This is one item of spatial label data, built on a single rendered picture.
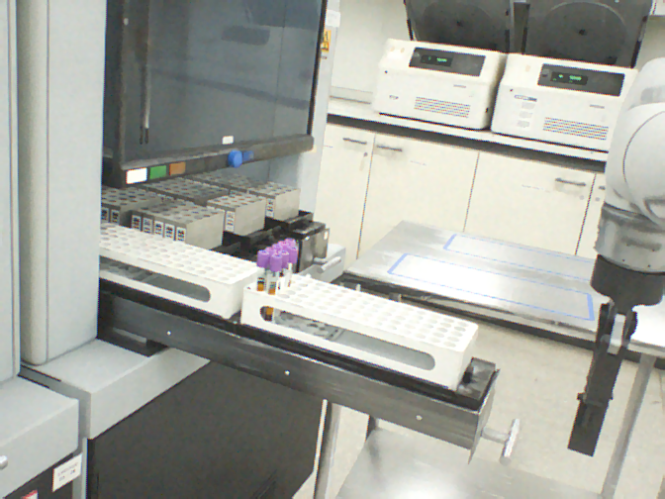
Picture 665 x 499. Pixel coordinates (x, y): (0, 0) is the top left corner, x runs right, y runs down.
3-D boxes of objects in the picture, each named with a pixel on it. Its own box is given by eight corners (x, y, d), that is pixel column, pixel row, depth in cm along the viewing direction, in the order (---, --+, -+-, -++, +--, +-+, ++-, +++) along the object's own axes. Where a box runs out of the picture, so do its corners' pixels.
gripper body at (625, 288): (598, 245, 76) (579, 318, 78) (595, 261, 68) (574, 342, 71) (668, 259, 73) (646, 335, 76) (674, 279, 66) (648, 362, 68)
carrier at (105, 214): (142, 223, 123) (143, 191, 122) (150, 225, 123) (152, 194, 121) (98, 235, 113) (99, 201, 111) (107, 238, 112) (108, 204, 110)
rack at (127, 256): (58, 273, 99) (58, 234, 97) (105, 258, 108) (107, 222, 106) (226, 327, 88) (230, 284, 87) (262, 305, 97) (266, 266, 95)
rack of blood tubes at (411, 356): (237, 331, 88) (241, 288, 86) (272, 308, 97) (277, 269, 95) (452, 400, 77) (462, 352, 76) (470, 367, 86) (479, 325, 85)
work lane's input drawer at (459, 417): (31, 312, 100) (31, 256, 98) (96, 288, 113) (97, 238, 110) (506, 481, 75) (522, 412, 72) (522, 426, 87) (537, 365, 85)
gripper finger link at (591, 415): (605, 389, 74) (604, 401, 72) (594, 428, 76) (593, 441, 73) (591, 385, 75) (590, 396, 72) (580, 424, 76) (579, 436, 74)
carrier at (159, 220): (192, 236, 120) (194, 204, 118) (201, 239, 119) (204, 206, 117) (151, 249, 109) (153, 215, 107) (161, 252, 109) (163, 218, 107)
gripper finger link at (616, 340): (635, 299, 71) (637, 313, 66) (623, 343, 72) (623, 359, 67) (613, 293, 71) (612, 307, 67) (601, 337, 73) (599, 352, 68)
